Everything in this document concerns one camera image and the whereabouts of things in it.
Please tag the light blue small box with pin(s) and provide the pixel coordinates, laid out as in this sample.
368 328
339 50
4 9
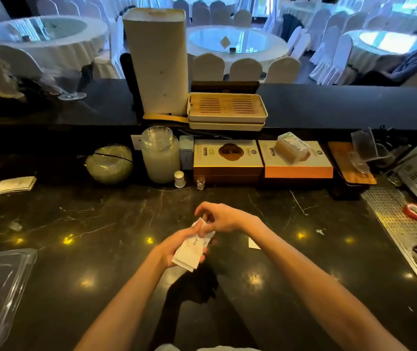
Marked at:
186 151

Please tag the clear martini glass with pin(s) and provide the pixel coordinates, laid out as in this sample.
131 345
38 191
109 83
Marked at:
68 84

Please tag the beige gift box brown emblem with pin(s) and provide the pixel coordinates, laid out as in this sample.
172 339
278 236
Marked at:
227 158

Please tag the slatted bamboo tea tray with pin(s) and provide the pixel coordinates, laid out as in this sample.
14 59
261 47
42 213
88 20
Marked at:
226 107

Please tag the person's right fingers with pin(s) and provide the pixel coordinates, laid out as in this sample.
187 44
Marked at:
208 215

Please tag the small clear toothpick box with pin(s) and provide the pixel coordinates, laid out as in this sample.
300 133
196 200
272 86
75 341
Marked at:
291 146

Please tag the person's left thumb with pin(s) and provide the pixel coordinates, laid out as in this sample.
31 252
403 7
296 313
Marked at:
188 232

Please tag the small white paper scrap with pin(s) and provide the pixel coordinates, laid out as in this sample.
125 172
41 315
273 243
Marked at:
253 244

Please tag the white paper napkin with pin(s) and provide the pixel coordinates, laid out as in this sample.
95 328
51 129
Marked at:
192 252

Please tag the round glass bowl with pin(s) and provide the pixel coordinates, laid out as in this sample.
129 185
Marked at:
109 165

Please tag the group of white covered chairs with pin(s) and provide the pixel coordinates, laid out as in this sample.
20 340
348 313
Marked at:
245 69

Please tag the white and orange gift box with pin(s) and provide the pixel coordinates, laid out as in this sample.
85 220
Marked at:
303 168

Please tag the small shot glass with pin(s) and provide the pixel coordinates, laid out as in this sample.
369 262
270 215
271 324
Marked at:
200 184

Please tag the tall clear glass jar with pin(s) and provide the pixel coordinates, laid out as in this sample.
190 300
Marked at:
160 157

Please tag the wooden stand base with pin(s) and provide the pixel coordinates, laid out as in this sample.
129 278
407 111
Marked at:
164 118

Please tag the perforated metal drain tray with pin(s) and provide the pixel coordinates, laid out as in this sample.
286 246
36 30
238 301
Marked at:
395 222

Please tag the person's right hand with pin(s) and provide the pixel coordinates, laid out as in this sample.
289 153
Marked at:
230 219

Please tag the flat wooden tray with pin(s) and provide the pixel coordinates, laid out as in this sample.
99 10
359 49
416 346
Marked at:
343 160

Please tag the clear plastic container lid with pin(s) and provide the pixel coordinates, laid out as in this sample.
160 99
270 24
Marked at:
0 299

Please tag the cream tray base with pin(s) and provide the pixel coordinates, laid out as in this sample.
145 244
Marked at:
226 126

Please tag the person's left forearm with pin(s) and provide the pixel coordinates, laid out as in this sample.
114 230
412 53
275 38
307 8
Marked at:
124 307

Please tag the stack of folded napkins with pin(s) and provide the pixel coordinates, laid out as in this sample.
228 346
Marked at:
16 184

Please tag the round table white cloth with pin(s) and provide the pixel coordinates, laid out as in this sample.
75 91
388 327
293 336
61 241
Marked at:
387 45
237 41
47 36

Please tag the clear plastic pitcher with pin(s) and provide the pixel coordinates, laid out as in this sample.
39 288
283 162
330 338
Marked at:
367 148

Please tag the person's right forearm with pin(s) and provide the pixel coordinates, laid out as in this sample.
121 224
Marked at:
321 288

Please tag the small white bottle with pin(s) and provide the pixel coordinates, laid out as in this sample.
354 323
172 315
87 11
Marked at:
179 179

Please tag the person's left hand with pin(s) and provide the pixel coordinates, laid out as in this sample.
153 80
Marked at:
168 248

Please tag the red tape roll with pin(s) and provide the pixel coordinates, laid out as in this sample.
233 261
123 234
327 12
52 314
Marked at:
415 211

